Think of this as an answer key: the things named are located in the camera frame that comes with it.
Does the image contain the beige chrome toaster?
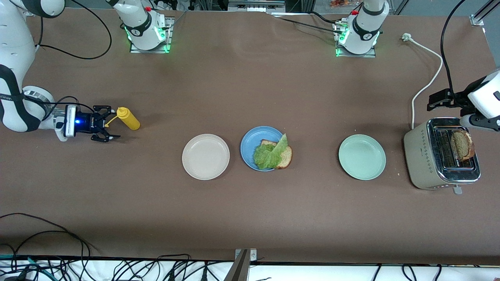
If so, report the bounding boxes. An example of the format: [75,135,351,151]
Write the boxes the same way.
[404,117,482,195]

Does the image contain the orange packet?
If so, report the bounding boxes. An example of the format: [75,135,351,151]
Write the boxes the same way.
[330,0,364,9]

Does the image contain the black cable on table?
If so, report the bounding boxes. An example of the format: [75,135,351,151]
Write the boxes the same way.
[270,12,344,34]

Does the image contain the teal cable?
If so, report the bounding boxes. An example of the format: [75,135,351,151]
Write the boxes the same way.
[0,254,52,280]

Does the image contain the beige round plate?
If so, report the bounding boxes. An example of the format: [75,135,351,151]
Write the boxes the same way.
[182,134,230,181]

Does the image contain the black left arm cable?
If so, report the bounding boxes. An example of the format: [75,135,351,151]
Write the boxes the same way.
[441,0,468,98]

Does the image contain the green lettuce leaf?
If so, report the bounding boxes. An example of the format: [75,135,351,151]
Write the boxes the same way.
[253,133,288,170]

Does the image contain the black looped cable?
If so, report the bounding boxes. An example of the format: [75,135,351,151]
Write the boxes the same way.
[12,230,91,274]
[0,213,98,254]

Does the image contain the blue round plate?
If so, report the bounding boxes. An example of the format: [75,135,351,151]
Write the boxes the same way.
[240,126,288,171]

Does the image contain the yellow mustard squeeze bottle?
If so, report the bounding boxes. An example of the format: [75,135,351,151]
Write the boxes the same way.
[102,107,140,131]

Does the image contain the brown bread slice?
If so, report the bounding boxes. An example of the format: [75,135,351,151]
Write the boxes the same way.
[450,130,476,162]
[261,139,293,170]

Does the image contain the green round plate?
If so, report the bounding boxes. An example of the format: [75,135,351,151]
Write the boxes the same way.
[338,134,387,181]

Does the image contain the white toaster power cable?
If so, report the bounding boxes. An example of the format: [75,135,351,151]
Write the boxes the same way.
[402,33,444,130]

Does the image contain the aluminium frame profile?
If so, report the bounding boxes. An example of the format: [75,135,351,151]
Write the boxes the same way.
[471,0,500,27]

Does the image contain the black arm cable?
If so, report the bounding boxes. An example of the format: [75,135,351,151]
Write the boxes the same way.
[35,0,113,117]
[441,0,468,98]

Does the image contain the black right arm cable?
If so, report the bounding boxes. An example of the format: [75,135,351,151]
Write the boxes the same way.
[35,0,113,117]

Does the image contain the grey metal box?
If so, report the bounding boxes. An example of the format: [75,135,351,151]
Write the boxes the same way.
[229,0,286,12]

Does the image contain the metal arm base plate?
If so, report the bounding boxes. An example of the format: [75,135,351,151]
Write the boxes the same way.
[335,20,377,58]
[130,17,174,54]

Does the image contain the aluminium profile post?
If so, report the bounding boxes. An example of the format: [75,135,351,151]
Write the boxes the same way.
[224,249,257,281]

